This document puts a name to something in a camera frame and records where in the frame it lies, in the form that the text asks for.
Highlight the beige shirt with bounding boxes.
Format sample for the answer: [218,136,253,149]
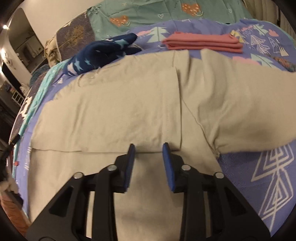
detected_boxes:
[28,50,295,240]

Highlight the navy star-print garment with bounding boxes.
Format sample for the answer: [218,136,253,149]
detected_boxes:
[63,33,142,76]

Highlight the folded pink cloth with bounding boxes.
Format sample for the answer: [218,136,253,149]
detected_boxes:
[162,32,243,53]

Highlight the dark tree-print pillow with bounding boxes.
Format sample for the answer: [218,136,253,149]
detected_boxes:
[56,11,95,61]

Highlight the multicolour patterned folded garment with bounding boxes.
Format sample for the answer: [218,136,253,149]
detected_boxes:
[273,57,296,72]

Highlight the teal heart-print sheet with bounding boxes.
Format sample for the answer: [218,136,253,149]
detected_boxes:
[85,0,252,40]

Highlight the grey window curtain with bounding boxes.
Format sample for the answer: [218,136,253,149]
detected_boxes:
[242,0,281,26]

